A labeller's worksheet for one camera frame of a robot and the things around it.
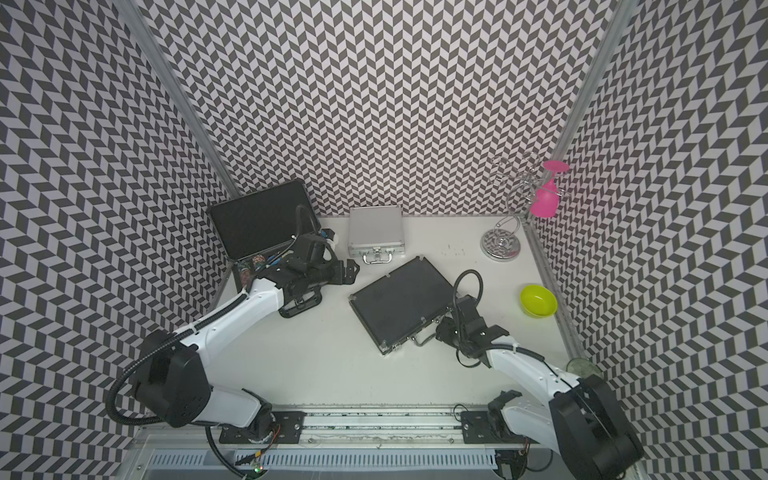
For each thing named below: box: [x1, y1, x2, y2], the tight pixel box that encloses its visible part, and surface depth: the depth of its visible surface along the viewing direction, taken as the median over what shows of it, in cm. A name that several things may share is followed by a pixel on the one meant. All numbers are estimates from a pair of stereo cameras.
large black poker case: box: [208, 179, 321, 290], surface depth 103 cm
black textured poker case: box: [348, 256, 455, 355], surface depth 92 cm
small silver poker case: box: [348, 206, 405, 265], surface depth 109 cm
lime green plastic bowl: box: [520, 284, 558, 318], surface depth 95 cm
